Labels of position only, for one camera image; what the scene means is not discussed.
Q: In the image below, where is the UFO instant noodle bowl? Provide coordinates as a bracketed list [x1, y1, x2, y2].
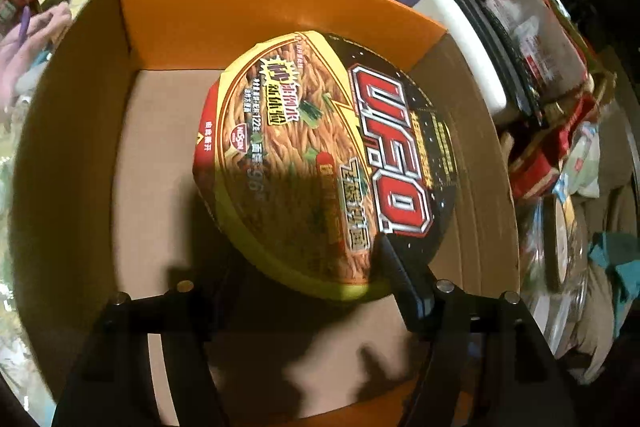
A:
[193, 30, 458, 301]

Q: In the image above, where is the orange cardboard box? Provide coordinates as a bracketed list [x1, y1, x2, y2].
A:
[9, 0, 518, 426]

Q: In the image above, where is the red snack packaging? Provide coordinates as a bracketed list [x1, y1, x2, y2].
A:
[485, 0, 598, 200]

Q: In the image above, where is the white plastic container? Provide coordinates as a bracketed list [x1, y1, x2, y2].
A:
[413, 0, 518, 126]

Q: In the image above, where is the pink fabric toy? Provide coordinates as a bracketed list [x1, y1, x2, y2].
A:
[1, 2, 72, 112]

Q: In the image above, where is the purple spoon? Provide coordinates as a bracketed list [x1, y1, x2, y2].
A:
[17, 6, 32, 48]

